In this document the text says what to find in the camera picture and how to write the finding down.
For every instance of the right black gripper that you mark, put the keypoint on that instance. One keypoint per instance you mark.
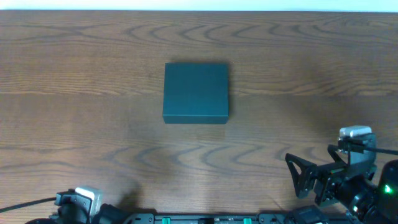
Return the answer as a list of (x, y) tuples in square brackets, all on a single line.
[(332, 178)]

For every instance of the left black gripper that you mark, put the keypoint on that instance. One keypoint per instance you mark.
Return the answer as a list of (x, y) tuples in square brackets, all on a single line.
[(60, 218)]

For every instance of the dark green box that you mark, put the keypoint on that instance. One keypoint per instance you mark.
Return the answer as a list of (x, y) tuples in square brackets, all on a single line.
[(196, 93)]

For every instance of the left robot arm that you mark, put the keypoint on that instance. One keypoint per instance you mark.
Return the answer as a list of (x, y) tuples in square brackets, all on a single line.
[(107, 214)]

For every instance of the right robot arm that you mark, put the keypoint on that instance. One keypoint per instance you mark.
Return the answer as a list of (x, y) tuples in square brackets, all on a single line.
[(380, 204)]

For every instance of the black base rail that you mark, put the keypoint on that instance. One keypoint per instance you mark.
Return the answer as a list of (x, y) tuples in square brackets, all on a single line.
[(148, 218)]

